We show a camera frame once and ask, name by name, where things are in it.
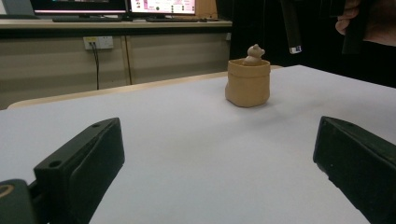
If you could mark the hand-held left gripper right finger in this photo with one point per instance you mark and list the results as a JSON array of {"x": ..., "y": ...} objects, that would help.
[{"x": 361, "y": 165}]

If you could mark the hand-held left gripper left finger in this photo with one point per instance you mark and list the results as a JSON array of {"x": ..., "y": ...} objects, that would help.
[{"x": 90, "y": 168}]

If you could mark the brown cup with bear figure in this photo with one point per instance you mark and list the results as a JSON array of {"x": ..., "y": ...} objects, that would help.
[{"x": 247, "y": 87}]

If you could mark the black curtain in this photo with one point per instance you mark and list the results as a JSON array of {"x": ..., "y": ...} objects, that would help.
[{"x": 311, "y": 62}]

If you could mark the office desk with dark edge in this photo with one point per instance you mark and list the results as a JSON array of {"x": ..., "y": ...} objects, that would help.
[{"x": 115, "y": 28}]

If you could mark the black keyboard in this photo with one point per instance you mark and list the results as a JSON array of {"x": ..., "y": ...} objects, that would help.
[
  {"x": 87, "y": 19},
  {"x": 174, "y": 19}
]

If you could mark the brown box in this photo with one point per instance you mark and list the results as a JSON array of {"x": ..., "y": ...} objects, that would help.
[{"x": 206, "y": 8}]

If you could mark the computer monitor with dark screen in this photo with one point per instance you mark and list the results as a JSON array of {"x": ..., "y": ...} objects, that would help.
[{"x": 77, "y": 5}]

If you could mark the computer monitor with bright screen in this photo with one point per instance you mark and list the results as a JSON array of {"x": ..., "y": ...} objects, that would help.
[{"x": 162, "y": 6}]

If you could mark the white wall power outlet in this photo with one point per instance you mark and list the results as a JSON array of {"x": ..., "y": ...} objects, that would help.
[{"x": 102, "y": 42}]

